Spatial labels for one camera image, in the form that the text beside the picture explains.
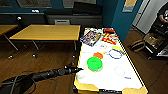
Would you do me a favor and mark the green plastic bowl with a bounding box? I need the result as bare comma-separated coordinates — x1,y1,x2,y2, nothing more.
86,56,104,72

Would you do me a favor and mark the small orange bowl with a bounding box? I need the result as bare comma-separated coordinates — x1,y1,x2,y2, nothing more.
92,52,104,60

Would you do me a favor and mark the colourful items pile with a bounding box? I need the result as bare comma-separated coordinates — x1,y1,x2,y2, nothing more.
79,29,103,47

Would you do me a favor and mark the blue rimmed white bowl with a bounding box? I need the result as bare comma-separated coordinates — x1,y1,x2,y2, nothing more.
108,49,124,60

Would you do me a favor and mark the red orange snack box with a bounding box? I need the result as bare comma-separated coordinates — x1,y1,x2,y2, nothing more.
101,32,119,46

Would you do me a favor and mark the wooden office table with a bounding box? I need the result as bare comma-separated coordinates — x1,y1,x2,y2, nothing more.
9,24,82,60

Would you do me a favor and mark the grey low cabinet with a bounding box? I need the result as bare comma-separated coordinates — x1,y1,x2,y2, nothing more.
44,14,103,28

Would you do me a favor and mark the brown bag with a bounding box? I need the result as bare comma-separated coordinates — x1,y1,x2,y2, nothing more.
129,39,146,53

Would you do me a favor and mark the dark interior window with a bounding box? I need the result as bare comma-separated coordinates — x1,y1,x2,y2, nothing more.
0,0,14,8
16,0,53,9
63,0,98,9

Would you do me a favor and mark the cardboard box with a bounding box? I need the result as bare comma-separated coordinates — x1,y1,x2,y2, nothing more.
143,33,162,48

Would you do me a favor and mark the black wheeled cart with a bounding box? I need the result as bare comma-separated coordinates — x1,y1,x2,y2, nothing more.
145,23,168,60

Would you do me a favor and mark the yellow wall sign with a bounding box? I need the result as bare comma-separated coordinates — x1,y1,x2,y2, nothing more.
122,0,138,13

